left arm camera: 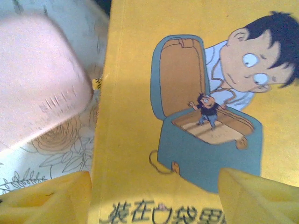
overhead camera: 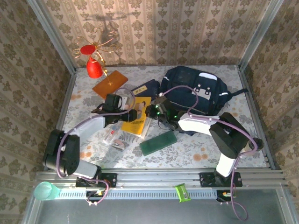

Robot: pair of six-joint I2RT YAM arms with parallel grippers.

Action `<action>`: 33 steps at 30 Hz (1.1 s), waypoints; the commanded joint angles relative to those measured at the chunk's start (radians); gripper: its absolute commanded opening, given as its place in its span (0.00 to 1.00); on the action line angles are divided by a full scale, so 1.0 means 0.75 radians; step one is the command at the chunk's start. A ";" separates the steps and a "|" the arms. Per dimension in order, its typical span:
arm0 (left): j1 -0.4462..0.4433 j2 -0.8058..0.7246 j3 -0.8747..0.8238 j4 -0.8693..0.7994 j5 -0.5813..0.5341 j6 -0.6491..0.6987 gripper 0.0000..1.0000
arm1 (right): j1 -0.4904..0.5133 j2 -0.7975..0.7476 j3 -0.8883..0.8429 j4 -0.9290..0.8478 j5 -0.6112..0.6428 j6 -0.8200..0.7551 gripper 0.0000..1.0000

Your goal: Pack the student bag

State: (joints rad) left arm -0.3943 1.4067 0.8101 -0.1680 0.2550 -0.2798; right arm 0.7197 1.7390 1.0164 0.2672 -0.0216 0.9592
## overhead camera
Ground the yellow illustrated book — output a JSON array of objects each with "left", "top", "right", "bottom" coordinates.
[{"left": 121, "top": 96, "right": 153, "bottom": 140}]

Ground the navy notebook with gold label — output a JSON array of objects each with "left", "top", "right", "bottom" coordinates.
[{"left": 131, "top": 78, "right": 161, "bottom": 98}]

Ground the green pencil case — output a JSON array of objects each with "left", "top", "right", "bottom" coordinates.
[{"left": 139, "top": 130, "right": 178, "bottom": 156}]

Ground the clear packet with red label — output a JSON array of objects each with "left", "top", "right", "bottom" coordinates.
[{"left": 102, "top": 127, "right": 117, "bottom": 144}]

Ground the navy blue student backpack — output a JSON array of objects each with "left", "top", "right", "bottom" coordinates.
[{"left": 160, "top": 66, "right": 248, "bottom": 137}]

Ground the floral patterned table cover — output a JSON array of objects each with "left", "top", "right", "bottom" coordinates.
[{"left": 51, "top": 64, "right": 268, "bottom": 169}]

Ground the green snack packet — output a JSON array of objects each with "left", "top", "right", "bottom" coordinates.
[{"left": 174, "top": 183, "right": 192, "bottom": 203}]

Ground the black round knob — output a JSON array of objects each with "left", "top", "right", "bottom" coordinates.
[{"left": 249, "top": 137, "right": 264, "bottom": 150}]

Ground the teal plastic cup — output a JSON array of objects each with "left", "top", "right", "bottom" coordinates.
[{"left": 34, "top": 181, "right": 61, "bottom": 201}]

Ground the thin black wire loop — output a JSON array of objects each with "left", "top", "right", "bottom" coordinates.
[{"left": 157, "top": 116, "right": 174, "bottom": 129}]

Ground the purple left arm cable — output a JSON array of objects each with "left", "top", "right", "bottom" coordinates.
[{"left": 57, "top": 87, "right": 136, "bottom": 207}]

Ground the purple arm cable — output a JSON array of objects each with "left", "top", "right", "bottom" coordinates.
[
  {"left": 57, "top": 87, "right": 136, "bottom": 207},
  {"left": 160, "top": 85, "right": 259, "bottom": 221}
]

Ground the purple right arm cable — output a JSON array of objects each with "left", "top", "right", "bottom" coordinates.
[{"left": 160, "top": 85, "right": 259, "bottom": 221}]

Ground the gold wire red ornament stand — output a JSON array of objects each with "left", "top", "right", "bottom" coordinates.
[{"left": 71, "top": 30, "right": 129, "bottom": 100}]

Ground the aluminium table side rail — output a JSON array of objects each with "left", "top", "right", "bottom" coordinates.
[
  {"left": 237, "top": 66, "right": 281, "bottom": 171},
  {"left": 43, "top": 70, "right": 77, "bottom": 171}
]

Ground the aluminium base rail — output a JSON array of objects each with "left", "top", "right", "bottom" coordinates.
[{"left": 36, "top": 168, "right": 285, "bottom": 189}]

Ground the white slotted cable duct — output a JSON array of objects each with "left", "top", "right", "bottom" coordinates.
[{"left": 57, "top": 188, "right": 219, "bottom": 200}]

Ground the aluminium corner post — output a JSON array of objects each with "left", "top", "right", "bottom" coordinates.
[
  {"left": 237, "top": 0, "right": 285, "bottom": 70},
  {"left": 27, "top": 0, "right": 77, "bottom": 73}
]

